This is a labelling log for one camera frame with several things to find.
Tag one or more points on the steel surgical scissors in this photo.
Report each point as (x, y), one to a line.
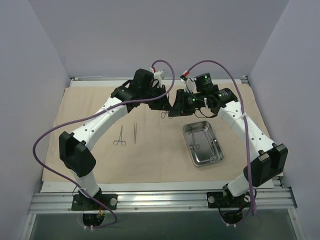
(193, 145)

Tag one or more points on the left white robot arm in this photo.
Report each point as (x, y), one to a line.
(75, 147)

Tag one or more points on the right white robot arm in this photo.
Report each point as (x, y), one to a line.
(250, 159)

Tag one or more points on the beige cloth surgical wrap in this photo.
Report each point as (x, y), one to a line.
(160, 153)

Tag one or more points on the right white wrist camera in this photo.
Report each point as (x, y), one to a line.
(189, 82)

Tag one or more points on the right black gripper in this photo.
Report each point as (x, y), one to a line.
(182, 100)

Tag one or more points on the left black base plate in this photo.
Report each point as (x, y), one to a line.
(81, 202)

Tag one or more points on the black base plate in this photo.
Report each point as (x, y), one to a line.
(81, 202)
(217, 199)

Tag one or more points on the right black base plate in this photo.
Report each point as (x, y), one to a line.
(217, 199)

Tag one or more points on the metal instrument tray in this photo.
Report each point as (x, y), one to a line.
(203, 133)

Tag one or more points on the steel tweezers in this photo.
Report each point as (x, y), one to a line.
(135, 132)

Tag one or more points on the steel hemostat forceps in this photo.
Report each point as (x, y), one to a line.
(120, 140)
(165, 114)

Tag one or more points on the steel needle holder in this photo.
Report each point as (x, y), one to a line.
(213, 150)

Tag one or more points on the aluminium front rail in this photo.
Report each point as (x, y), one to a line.
(157, 201)

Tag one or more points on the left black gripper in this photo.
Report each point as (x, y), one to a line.
(157, 97)

